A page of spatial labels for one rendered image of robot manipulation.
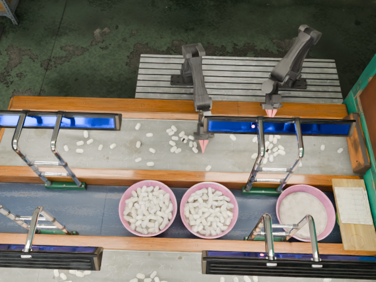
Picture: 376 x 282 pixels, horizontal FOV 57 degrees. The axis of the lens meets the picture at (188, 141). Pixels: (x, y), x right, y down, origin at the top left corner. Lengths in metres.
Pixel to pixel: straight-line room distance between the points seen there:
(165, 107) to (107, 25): 1.73
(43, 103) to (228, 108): 0.99
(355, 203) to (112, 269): 1.13
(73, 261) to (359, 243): 1.18
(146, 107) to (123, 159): 0.31
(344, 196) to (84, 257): 1.17
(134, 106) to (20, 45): 1.84
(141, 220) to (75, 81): 1.72
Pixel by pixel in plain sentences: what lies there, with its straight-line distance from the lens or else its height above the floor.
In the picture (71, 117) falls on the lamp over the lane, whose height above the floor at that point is 1.10.
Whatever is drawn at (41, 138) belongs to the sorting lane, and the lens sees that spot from 1.96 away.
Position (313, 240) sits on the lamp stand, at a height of 1.12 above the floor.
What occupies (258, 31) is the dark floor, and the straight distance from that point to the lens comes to 3.40.
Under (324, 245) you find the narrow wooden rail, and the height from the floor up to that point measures 0.76.
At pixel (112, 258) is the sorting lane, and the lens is 1.64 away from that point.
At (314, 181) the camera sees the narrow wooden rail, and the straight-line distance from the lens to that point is 1.78.
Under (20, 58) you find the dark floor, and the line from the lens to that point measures 3.43.
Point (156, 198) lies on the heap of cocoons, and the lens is 1.70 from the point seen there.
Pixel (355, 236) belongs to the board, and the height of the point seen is 0.78.
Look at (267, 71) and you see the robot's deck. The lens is 2.21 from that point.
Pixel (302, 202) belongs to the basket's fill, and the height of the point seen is 0.73.
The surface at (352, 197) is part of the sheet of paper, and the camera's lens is 1.80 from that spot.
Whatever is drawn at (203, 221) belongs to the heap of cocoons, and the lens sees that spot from 1.64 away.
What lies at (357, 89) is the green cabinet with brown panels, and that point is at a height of 0.90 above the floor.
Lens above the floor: 2.32
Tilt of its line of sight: 62 degrees down
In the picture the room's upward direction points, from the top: straight up
